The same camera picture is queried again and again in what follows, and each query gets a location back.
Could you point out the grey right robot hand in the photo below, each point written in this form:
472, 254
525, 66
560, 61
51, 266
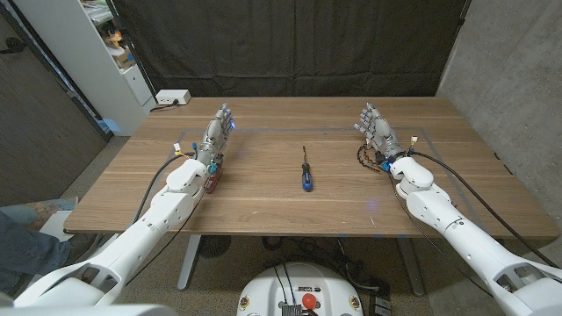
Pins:
382, 131

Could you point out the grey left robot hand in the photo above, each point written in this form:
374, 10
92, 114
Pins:
213, 136

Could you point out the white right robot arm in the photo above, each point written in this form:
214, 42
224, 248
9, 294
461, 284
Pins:
439, 210

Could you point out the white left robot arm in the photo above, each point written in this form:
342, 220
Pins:
167, 210

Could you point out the blue black screwdriver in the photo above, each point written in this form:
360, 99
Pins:
306, 177

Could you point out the black toothed headband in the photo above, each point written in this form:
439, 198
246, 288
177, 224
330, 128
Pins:
361, 159

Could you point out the red flat packet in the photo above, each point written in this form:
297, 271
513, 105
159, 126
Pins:
213, 183

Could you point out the white power strip box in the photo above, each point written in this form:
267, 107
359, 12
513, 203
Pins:
173, 96

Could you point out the round black floor fan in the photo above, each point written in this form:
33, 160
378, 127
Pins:
214, 246

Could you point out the black backdrop curtain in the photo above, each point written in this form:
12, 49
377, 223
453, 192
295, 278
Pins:
285, 44

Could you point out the cardboard box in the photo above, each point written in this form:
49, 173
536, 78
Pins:
124, 58

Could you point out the white table leg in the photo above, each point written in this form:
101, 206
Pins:
412, 267
189, 263

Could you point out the orange toy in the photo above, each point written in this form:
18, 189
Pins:
114, 39

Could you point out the white shelf cabinet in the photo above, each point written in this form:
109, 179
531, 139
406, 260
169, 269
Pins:
88, 66

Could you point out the white robot torso base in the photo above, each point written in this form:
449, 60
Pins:
263, 289

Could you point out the black power brick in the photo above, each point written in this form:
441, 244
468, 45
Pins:
380, 305

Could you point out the white flat sheet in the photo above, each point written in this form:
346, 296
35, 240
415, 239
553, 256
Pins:
55, 226

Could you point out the red emergency stop button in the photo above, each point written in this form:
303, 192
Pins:
309, 301

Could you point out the person in blue jeans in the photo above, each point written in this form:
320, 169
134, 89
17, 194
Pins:
22, 250

